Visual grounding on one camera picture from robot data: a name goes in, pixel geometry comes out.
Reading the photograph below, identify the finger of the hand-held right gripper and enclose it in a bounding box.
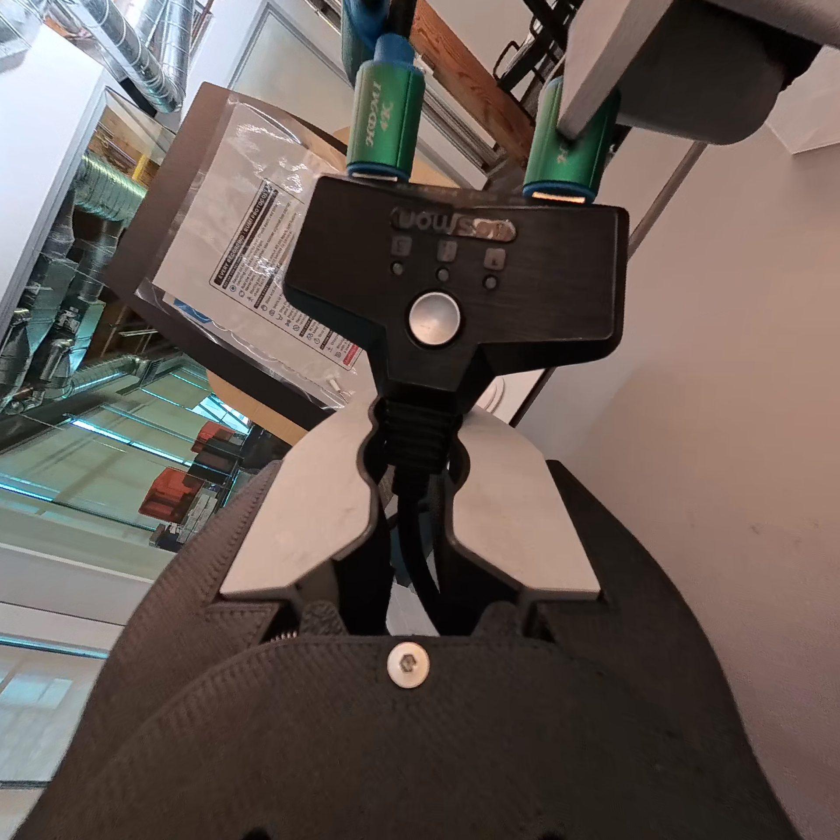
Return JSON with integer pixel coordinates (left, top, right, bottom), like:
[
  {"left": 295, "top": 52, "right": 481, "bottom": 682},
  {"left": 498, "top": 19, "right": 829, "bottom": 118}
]
[{"left": 556, "top": 0, "right": 823, "bottom": 147}]

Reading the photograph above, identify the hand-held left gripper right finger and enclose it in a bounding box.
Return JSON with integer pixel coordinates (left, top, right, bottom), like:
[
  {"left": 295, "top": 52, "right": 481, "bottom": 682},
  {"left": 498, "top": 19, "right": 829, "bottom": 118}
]
[{"left": 445, "top": 408, "right": 602, "bottom": 598}]

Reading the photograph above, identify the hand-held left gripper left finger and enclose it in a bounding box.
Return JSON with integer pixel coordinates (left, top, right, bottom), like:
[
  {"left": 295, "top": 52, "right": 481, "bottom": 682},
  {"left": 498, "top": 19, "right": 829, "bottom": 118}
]
[{"left": 218, "top": 398, "right": 382, "bottom": 602}]

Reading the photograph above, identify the green blue braided hdmi cable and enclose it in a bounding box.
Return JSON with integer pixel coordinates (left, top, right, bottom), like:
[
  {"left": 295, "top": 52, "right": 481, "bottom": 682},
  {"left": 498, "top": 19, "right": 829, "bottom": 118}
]
[
  {"left": 340, "top": 0, "right": 422, "bottom": 185},
  {"left": 521, "top": 73, "right": 622, "bottom": 206}
]

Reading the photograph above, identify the black hdmi switch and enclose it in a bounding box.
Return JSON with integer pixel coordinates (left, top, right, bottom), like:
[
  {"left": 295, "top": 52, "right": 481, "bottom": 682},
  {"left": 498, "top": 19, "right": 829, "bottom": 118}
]
[{"left": 283, "top": 176, "right": 632, "bottom": 636}]

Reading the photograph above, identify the red storage crate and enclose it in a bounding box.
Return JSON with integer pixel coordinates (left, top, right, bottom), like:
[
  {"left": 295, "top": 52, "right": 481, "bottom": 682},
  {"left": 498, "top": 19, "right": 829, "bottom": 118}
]
[
  {"left": 140, "top": 471, "right": 199, "bottom": 519},
  {"left": 190, "top": 420, "right": 238, "bottom": 455}
]

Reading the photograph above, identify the grey metal pole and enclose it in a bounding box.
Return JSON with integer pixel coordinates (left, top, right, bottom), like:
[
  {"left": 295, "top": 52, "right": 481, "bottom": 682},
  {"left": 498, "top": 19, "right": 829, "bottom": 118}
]
[{"left": 626, "top": 139, "right": 708, "bottom": 258}]

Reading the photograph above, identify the brown wooden board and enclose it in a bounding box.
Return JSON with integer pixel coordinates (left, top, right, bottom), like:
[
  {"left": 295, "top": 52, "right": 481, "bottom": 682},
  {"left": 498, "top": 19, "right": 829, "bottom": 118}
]
[{"left": 410, "top": 0, "right": 549, "bottom": 173}]

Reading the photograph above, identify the laminated instruction sheet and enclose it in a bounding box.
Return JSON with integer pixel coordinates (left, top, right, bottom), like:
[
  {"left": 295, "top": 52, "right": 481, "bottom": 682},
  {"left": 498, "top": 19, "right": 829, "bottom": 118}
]
[{"left": 134, "top": 92, "right": 370, "bottom": 411}]

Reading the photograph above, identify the silver spiral air duct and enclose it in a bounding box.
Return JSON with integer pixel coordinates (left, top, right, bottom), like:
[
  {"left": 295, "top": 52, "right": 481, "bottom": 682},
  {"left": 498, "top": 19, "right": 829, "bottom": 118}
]
[
  {"left": 49, "top": 0, "right": 221, "bottom": 114},
  {"left": 0, "top": 152, "right": 153, "bottom": 413}
]

